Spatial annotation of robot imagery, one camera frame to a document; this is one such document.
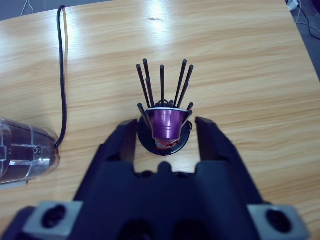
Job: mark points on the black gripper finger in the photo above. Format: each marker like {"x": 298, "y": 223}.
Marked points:
{"x": 110, "y": 147}
{"x": 220, "y": 145}

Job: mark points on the purple coffee capsule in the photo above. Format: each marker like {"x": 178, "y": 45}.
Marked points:
{"x": 166, "y": 123}

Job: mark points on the clear water tank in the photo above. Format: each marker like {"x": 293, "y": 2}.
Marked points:
{"x": 27, "y": 150}

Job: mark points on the black capsule holder with rods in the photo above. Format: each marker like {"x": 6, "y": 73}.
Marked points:
{"x": 162, "y": 82}

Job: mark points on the white power adapter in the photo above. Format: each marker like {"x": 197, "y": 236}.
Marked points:
{"x": 293, "y": 4}

